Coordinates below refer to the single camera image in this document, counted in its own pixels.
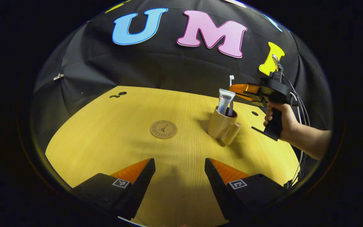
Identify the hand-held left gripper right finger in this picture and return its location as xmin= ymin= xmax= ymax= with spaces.
xmin=204 ymin=158 xmax=291 ymax=222

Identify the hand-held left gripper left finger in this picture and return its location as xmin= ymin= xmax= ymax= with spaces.
xmin=71 ymin=158 xmax=156 ymax=221

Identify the white toothpaste tube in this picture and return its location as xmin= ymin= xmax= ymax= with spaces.
xmin=217 ymin=89 xmax=236 ymax=116

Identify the light blue toothbrush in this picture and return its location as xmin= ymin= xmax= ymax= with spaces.
xmin=228 ymin=75 xmax=235 ymax=117

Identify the beige cup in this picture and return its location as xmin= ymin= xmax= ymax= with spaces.
xmin=207 ymin=106 xmax=242 ymax=145

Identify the round cork coaster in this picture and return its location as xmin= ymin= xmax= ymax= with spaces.
xmin=150 ymin=120 xmax=178 ymax=139

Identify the wooden desktop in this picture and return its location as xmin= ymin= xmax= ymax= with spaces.
xmin=45 ymin=86 xmax=301 ymax=227

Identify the black backdrop cloth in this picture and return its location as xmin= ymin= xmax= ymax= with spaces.
xmin=30 ymin=0 xmax=331 ymax=152

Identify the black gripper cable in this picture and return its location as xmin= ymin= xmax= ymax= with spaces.
xmin=282 ymin=75 xmax=311 ymax=189

